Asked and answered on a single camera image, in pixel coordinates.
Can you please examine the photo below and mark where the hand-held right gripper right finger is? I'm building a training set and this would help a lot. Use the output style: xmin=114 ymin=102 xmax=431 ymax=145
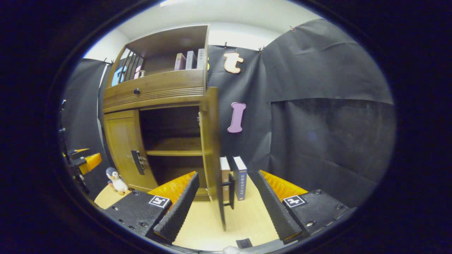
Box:
xmin=252 ymin=169 xmax=357 ymax=245

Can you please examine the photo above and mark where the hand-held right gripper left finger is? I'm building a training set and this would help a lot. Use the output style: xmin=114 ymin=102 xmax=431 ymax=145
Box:
xmin=104 ymin=171 xmax=200 ymax=245

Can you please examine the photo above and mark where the wooden shoe cabinet door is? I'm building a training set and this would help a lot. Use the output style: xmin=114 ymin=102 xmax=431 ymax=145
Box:
xmin=199 ymin=86 xmax=227 ymax=231
xmin=103 ymin=109 xmax=159 ymax=193

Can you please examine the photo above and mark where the black door handle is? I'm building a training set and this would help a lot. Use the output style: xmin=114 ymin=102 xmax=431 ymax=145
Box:
xmin=131 ymin=150 xmax=145 ymax=175
xmin=222 ymin=175 xmax=235 ymax=210

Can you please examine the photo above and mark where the wooden double-door shoe cabinet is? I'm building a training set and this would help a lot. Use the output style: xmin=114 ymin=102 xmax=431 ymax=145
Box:
xmin=102 ymin=24 xmax=221 ymax=198

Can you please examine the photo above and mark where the wooden inner cabinet shelf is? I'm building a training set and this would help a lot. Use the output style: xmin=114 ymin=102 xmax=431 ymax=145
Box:
xmin=145 ymin=137 xmax=203 ymax=157

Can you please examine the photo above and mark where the penguin plush toy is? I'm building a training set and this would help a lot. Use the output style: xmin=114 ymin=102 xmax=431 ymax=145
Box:
xmin=106 ymin=167 xmax=129 ymax=195

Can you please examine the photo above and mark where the blue book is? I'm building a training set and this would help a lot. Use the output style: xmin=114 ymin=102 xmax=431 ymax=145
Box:
xmin=232 ymin=156 xmax=248 ymax=201

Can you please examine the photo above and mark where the brown book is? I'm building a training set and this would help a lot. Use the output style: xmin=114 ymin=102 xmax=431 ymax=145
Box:
xmin=220 ymin=156 xmax=232 ymax=202

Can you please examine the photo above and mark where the black backdrop cloth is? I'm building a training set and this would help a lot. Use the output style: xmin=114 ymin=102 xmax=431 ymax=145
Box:
xmin=62 ymin=18 xmax=397 ymax=208

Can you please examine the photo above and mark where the grey shelf book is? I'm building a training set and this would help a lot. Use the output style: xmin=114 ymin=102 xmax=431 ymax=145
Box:
xmin=185 ymin=50 xmax=197 ymax=70

